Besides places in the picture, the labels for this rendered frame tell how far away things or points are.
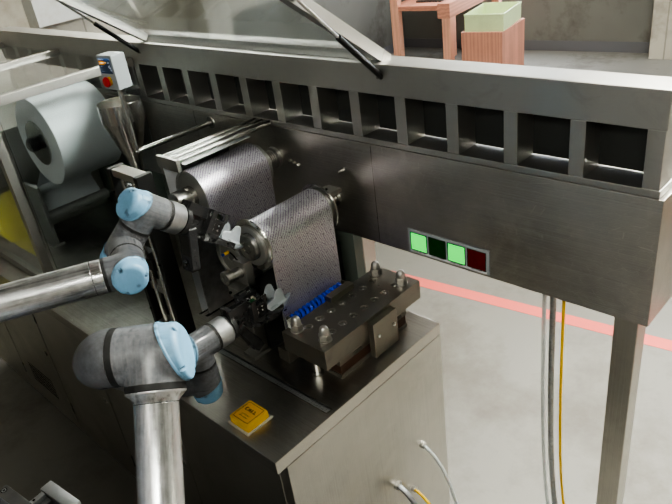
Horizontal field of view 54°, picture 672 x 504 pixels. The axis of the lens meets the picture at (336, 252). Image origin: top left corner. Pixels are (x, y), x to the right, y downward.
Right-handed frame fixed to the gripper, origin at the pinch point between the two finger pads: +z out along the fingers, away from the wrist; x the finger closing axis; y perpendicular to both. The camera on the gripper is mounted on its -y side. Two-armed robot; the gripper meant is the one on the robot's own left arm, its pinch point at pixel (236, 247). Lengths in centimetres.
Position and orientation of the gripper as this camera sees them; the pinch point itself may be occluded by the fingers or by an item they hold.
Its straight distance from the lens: 173.4
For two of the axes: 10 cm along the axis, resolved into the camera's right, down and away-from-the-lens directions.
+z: 6.0, 2.2, 7.7
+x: -7.3, -2.5, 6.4
